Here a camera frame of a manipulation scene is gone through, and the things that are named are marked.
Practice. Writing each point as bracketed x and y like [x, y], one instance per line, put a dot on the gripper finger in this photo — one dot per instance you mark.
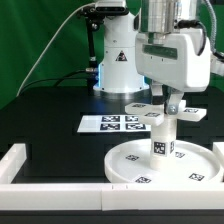
[157, 93]
[173, 100]

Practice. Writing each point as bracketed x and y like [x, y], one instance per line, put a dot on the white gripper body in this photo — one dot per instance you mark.
[175, 63]

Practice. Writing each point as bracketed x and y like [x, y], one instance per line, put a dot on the white cross-shaped table base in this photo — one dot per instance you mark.
[155, 115]

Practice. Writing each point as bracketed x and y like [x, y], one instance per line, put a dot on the white round table top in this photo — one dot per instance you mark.
[138, 162]

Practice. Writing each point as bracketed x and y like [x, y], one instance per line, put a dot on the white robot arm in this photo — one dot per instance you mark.
[156, 18]

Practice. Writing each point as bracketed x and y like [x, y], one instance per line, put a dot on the white marker sheet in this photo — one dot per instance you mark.
[111, 123]

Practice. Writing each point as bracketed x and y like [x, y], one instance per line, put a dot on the white left fence bar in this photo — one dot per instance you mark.
[11, 163]

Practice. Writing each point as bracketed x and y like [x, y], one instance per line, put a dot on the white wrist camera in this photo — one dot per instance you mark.
[216, 66]

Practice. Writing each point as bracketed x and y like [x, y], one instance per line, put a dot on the black camera stand pole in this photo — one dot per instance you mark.
[93, 22]

